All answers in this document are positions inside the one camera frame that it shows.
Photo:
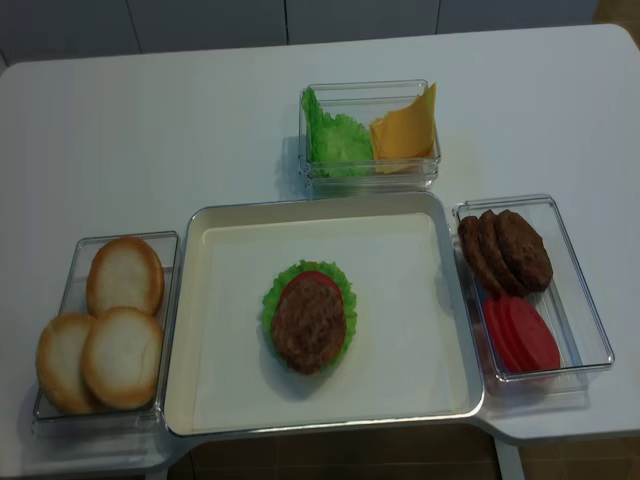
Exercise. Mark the right brown meat patty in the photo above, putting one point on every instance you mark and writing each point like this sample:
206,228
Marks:
523,251

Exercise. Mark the brown meat patty on tray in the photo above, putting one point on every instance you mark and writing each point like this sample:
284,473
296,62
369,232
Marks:
308,342

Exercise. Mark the left brown meat patty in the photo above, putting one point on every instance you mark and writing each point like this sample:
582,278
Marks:
468,234

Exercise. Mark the clear bun container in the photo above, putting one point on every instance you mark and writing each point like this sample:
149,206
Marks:
47,420

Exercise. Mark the cream rectangular serving tray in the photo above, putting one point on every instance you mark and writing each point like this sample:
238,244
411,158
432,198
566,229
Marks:
412,358

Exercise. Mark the bun half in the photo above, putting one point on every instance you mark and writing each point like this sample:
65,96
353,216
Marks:
125,272
121,356
58,363

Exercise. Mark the right red tomato slice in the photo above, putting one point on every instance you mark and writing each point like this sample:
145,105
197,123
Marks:
534,343

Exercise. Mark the left red tomato slice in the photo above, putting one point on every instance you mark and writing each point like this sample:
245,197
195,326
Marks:
500,336

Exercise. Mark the clear lettuce cheese container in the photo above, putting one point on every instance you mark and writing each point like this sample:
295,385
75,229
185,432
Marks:
366,102

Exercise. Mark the back bun half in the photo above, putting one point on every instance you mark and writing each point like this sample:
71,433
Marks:
125,272

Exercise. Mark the front right bun half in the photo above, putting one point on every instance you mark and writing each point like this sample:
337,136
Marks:
121,356

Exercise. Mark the red tomato slice on tray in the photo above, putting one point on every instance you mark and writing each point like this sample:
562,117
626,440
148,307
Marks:
312,291

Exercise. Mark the middle red tomato slice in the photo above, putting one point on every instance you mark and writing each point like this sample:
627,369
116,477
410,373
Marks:
527,365

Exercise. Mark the middle brown meat patty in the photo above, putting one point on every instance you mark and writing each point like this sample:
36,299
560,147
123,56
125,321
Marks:
490,248

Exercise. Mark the green lettuce in container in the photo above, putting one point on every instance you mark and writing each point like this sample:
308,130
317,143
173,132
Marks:
339,145

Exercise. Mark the yellow cheese slice stack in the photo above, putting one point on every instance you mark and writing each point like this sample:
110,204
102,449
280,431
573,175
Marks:
400,162

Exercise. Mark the front left bun half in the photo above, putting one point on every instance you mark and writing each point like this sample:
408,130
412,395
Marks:
58,363

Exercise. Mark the clear patty tomato container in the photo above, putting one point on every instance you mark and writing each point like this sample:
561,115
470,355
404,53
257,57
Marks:
566,306

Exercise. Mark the green lettuce leaf on tray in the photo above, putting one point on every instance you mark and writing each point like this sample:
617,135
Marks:
271,298

